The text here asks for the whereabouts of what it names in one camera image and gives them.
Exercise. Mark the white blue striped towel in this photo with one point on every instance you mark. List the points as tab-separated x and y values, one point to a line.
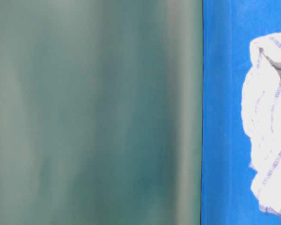
261	118

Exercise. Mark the blue table cloth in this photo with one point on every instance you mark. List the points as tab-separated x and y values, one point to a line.
229	27

